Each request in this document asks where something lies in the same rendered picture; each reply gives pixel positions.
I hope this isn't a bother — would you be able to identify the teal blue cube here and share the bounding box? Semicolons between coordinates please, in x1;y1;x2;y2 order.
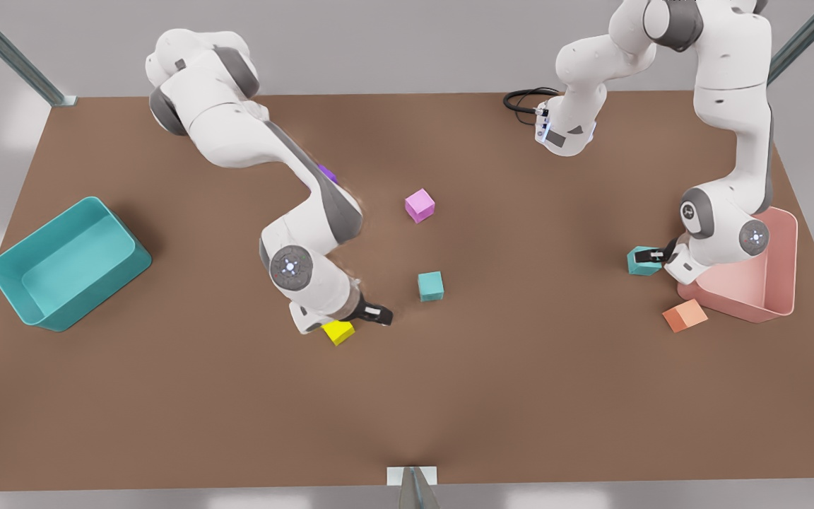
418;271;445;303
626;245;664;276

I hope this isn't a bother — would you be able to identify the yellow cube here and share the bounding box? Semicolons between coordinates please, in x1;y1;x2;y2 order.
321;320;356;347

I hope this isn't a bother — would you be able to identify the orange cube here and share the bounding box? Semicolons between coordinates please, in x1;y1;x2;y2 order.
662;298;709;334

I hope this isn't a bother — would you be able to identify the pink cube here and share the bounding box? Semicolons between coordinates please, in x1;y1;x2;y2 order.
404;188;437;224

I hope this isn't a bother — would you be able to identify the pink plastic bin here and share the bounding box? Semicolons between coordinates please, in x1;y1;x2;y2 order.
677;206;799;324

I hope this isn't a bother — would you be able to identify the teal plastic bin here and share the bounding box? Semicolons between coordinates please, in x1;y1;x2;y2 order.
0;196;153;333

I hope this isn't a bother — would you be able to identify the silver frame post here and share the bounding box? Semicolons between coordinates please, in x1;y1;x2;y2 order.
0;0;77;108
387;467;439;509
767;0;814;86

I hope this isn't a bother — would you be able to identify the black cable loop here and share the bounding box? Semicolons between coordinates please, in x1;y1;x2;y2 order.
503;87;563;127

